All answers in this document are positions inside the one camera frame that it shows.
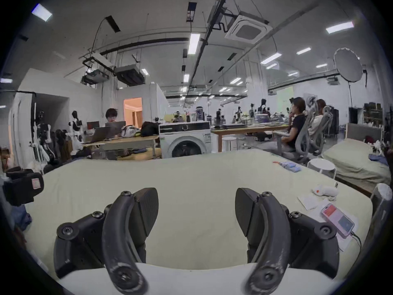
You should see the blue packet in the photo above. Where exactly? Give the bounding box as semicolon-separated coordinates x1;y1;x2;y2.
272;161;301;173

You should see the grey office chair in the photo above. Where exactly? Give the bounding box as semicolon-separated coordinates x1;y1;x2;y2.
313;105;336;156
272;99;320;163

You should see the white hand controller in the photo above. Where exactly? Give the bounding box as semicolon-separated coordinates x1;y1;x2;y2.
313;184;339;198

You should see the grey charging cable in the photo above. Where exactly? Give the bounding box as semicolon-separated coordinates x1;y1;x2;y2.
350;231;363;257

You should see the white washing machine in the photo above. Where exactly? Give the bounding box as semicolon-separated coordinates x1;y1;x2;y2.
159;106;212;159

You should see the round reflector on stand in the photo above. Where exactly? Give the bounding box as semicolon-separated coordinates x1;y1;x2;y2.
334;48;369;125

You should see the round white stool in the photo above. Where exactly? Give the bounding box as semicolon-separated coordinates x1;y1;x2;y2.
307;159;338;180
222;136;238;152

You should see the wooden table with laptops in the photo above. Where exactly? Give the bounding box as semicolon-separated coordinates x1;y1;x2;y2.
81;120;161;160

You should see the shelf with dark items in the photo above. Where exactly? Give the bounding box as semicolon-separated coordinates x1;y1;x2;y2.
362;103;384;128

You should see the phone in pink case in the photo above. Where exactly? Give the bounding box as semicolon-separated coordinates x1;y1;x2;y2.
321;203;356;238

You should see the small white paper slip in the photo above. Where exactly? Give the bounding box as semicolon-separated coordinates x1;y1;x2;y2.
297;194;323;211

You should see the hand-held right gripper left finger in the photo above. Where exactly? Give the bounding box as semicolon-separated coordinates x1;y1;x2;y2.
54;187;159;295

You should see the long wooden table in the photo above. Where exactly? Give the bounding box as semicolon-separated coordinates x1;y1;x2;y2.
210;103;290;153

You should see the grey padded headboard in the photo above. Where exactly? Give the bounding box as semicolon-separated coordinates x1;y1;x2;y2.
346;123;383;142

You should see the white and black robot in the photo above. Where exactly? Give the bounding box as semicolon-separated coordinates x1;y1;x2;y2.
29;103;57;165
68;111;84;144

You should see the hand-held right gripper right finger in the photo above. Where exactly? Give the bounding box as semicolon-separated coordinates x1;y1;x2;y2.
235;188;340;295

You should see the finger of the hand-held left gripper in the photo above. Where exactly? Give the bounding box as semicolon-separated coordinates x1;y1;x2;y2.
2;166;45;207

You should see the low bed with green sheet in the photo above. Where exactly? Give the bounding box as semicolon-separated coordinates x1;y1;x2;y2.
321;123;392;196

